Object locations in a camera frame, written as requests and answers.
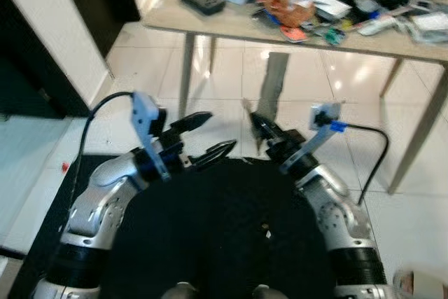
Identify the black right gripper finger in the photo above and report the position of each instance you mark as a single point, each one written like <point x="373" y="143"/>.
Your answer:
<point x="274" y="131"/>
<point x="260" y="125"/>

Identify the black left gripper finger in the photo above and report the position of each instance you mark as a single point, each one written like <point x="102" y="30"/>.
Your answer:
<point x="215" y="153"/>
<point x="190" y="122"/>

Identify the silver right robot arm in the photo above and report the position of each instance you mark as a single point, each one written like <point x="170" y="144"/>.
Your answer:
<point x="336" y="218"/>

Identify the grey flat strip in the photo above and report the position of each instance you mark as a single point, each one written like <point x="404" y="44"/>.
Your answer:
<point x="273" y="85"/>

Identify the black robot torso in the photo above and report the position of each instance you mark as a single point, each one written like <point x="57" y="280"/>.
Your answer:
<point x="224" y="236"/>

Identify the orange red card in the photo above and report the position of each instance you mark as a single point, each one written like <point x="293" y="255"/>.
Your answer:
<point x="294" y="33"/>

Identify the beige wooden table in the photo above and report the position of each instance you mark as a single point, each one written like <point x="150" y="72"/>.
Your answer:
<point x="182" y="22"/>

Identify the small red scrap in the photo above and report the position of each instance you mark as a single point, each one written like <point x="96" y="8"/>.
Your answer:
<point x="64" y="167"/>

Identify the brown crumpled paper bag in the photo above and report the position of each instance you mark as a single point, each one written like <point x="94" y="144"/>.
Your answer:
<point x="287" y="3"/>

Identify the white flat package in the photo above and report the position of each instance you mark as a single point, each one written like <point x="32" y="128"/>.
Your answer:
<point x="329" y="5"/>

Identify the grey left robot leg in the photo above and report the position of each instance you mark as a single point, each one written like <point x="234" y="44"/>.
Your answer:
<point x="182" y="292"/>

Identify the grey robot leg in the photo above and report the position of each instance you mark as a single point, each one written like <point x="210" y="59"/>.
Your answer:
<point x="269" y="293"/>
<point x="182" y="292"/>

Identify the grey right robot leg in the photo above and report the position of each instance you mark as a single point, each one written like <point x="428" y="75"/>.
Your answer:
<point x="269" y="293"/>

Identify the white remote control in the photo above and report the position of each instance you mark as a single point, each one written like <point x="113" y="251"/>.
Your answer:
<point x="376" y="26"/>

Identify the white plastic box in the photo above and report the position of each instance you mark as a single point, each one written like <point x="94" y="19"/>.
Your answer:
<point x="430" y="26"/>

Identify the person's foot in slipper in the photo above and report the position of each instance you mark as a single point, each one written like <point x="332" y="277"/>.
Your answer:
<point x="420" y="285"/>

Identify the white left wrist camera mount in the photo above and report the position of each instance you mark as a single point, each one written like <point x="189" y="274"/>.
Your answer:
<point x="145" y="113"/>

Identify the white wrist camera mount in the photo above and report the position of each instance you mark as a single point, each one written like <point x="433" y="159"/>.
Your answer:
<point x="323" y="115"/>
<point x="145" y="113"/>

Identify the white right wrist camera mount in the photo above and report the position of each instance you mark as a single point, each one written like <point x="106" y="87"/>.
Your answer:
<point x="323" y="115"/>

